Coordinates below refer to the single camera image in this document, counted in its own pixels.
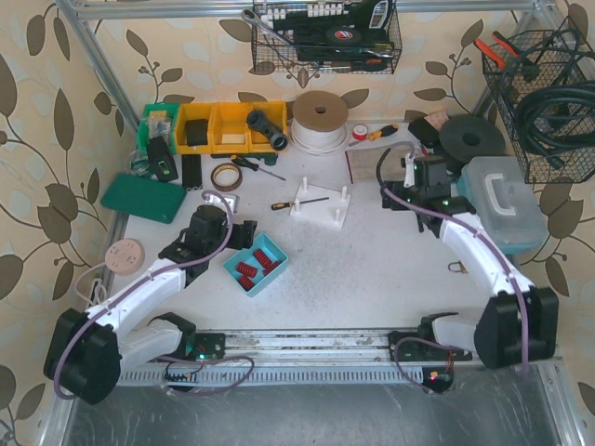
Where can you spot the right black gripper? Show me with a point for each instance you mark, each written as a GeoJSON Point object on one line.
{"type": "Point", "coordinates": [397, 196]}

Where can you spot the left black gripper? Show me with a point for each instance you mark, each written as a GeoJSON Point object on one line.
{"type": "Point", "coordinates": [244, 230]}

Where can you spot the large red spring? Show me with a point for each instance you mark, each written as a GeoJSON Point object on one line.
{"type": "Point", "coordinates": [261, 258]}

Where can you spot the small orange-black screwdriver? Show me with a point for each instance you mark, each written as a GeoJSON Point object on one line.
{"type": "Point", "coordinates": [284, 205]}

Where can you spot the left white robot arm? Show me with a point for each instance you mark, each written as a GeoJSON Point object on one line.
{"type": "Point", "coordinates": [149, 297]}

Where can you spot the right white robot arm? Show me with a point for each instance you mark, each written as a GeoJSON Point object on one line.
{"type": "Point", "coordinates": [518, 323]}

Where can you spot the teal spring tray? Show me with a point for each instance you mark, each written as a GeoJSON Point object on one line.
{"type": "Point", "coordinates": [253, 286]}

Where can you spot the small red spring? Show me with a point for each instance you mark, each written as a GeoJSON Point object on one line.
{"type": "Point", "coordinates": [272, 266]}

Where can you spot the brown packing tape roll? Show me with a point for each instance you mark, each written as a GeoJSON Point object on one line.
{"type": "Point", "coordinates": [226, 177]}

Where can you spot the black case with sponge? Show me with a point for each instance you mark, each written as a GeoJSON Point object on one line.
{"type": "Point", "coordinates": [427, 129]}

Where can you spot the teal clear storage box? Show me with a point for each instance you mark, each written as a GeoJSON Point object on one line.
{"type": "Point", "coordinates": [505, 203]}

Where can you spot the black disc spool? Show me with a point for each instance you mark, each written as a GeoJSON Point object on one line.
{"type": "Point", "coordinates": [464, 137]}

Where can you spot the black-yellow flathead screwdriver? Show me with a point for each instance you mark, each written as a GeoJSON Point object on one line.
{"type": "Point", "coordinates": [243, 162]}

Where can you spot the beige work glove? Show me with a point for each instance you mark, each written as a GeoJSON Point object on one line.
{"type": "Point", "coordinates": [362, 164]}

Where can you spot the yellow-black bit driver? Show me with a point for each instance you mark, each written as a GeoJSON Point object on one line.
{"type": "Point", "coordinates": [384, 132]}

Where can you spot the black aluminium profile block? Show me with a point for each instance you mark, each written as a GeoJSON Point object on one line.
{"type": "Point", "coordinates": [191, 172]}

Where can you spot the brass padlock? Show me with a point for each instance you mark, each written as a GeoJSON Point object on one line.
{"type": "Point", "coordinates": [457, 267]}

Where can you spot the red white tape roll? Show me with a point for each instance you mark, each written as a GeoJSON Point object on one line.
{"type": "Point", "coordinates": [360, 132]}

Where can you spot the yellow storage bins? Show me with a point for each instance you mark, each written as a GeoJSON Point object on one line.
{"type": "Point", "coordinates": [226, 129]}

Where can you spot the green flat case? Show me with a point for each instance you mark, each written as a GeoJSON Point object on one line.
{"type": "Point", "coordinates": [145, 198]}

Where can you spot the black meter device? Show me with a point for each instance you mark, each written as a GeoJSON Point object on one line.
{"type": "Point", "coordinates": [160, 160]}

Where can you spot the black block in bin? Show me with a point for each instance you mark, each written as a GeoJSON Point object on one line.
{"type": "Point", "coordinates": [196, 132]}

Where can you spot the grey plastic pipe fitting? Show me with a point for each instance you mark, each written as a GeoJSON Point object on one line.
{"type": "Point", "coordinates": [258, 121]}

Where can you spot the green storage bin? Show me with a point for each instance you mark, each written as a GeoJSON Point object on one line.
{"type": "Point", "coordinates": [158, 120]}

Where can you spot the white four-peg base plate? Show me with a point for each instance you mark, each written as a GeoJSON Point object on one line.
{"type": "Point", "coordinates": [321, 206]}

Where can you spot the white cable spool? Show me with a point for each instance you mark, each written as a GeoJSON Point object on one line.
{"type": "Point", "coordinates": [320, 123]}

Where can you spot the orange-handled pliers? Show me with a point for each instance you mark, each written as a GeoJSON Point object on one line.
{"type": "Point", "coordinates": [502, 43]}

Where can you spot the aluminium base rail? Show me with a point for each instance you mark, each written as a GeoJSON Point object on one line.
{"type": "Point", "coordinates": [286, 357]}

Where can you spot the right wire basket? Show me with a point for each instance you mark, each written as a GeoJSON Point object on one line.
{"type": "Point", "coordinates": [547, 105]}

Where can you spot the wire basket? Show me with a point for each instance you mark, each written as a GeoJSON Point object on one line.
{"type": "Point", "coordinates": [547, 105]}
{"type": "Point", "coordinates": [325, 36]}

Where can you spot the top wire basket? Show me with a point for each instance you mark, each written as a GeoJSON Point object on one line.
{"type": "Point", "coordinates": [325, 36]}

